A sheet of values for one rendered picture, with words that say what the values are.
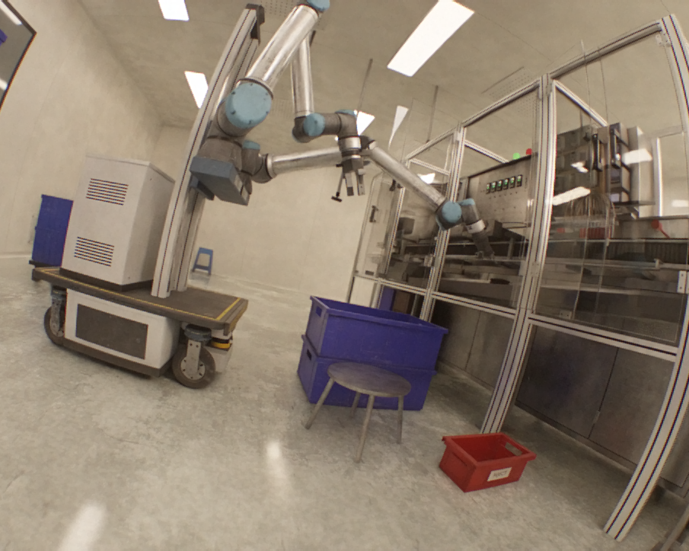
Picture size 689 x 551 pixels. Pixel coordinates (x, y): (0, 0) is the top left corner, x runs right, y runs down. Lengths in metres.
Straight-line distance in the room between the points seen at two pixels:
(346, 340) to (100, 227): 1.13
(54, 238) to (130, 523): 2.28
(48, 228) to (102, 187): 1.40
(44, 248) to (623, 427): 3.51
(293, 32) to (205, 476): 1.48
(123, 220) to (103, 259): 0.18
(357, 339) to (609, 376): 1.11
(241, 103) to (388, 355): 1.17
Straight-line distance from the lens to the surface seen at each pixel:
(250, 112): 1.13
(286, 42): 1.33
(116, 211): 1.40
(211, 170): 1.23
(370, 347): 1.44
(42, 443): 1.01
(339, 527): 0.86
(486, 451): 1.35
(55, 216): 2.77
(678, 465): 1.44
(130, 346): 1.32
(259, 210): 6.37
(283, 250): 6.33
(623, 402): 1.50
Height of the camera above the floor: 0.59
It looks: 1 degrees down
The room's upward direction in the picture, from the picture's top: 13 degrees clockwise
